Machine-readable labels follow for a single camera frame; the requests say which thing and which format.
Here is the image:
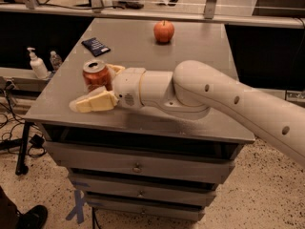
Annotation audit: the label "white pump dispenser bottle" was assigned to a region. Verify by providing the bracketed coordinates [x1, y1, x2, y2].
[28, 47, 49, 79]

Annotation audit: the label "red coke can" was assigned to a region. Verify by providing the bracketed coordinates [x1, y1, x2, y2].
[82, 60, 112, 92]

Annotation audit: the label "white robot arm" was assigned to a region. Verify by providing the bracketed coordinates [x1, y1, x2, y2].
[70, 60, 305, 166]

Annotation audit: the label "grey drawer cabinet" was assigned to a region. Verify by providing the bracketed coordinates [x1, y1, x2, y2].
[26, 18, 254, 210]

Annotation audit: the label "top drawer with knob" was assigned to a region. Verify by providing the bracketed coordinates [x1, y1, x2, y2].
[45, 141, 234, 184]

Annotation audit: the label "black floor cables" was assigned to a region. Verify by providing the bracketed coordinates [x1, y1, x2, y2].
[0, 79, 48, 159]

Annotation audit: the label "black table leg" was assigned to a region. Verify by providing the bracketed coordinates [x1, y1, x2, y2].
[15, 122, 31, 176]

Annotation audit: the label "blue tape mark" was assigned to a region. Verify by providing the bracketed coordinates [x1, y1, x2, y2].
[65, 188, 92, 225]

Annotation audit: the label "metal railing frame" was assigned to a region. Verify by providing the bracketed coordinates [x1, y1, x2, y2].
[0, 0, 304, 29]

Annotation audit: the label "red apple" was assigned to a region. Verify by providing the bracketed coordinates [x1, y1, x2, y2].
[153, 20, 174, 43]

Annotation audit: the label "clear plastic water bottle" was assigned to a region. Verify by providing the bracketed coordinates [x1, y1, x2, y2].
[50, 51, 62, 71]

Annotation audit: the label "black shoe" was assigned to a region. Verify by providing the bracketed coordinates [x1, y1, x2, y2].
[16, 205, 48, 229]

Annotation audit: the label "dark blue snack bag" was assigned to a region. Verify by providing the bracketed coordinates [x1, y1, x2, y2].
[82, 37, 111, 57]

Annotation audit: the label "bottom drawer with knob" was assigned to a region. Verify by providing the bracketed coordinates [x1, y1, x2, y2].
[85, 195, 205, 221]

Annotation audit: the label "drawer with knob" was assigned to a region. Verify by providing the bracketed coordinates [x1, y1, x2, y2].
[85, 195, 205, 221]
[69, 173, 215, 206]
[45, 141, 234, 184]

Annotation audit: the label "middle drawer with knob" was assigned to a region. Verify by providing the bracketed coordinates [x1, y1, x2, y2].
[69, 173, 215, 206]

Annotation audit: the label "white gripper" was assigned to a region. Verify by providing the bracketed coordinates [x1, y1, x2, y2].
[69, 64, 146, 113]

